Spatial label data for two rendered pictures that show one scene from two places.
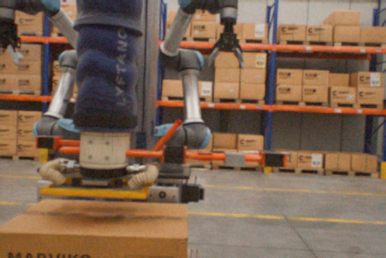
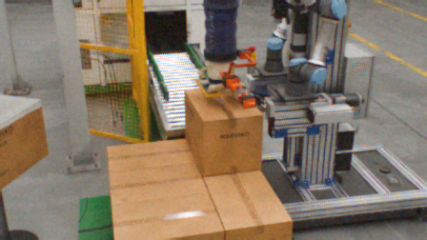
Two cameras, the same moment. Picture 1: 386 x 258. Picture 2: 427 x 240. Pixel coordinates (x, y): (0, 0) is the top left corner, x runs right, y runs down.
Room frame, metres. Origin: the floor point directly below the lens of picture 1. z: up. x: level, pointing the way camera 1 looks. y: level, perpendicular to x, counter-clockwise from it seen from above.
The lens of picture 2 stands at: (0.43, -2.86, 2.25)
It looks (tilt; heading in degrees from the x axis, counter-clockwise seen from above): 23 degrees down; 77
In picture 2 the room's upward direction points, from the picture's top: straight up
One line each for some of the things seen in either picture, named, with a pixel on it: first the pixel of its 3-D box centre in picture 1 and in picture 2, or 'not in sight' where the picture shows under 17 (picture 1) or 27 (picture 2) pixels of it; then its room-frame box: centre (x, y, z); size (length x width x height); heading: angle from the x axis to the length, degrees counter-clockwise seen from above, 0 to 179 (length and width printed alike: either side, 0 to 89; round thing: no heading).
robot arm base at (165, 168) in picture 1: (168, 161); (295, 85); (1.70, 0.10, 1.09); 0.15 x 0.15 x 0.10
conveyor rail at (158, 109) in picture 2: not in sight; (152, 90); (0.93, 1.82, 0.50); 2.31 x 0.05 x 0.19; 89
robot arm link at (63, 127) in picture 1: (68, 133); (274, 48); (1.73, 0.60, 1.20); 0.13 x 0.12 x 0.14; 66
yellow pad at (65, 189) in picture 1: (96, 186); (207, 85); (1.14, 0.30, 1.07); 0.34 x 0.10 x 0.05; 91
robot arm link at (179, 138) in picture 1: (170, 136); (298, 69); (1.70, 0.10, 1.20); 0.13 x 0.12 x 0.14; 114
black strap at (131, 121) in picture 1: (105, 119); (221, 52); (1.24, 0.30, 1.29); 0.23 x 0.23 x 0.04
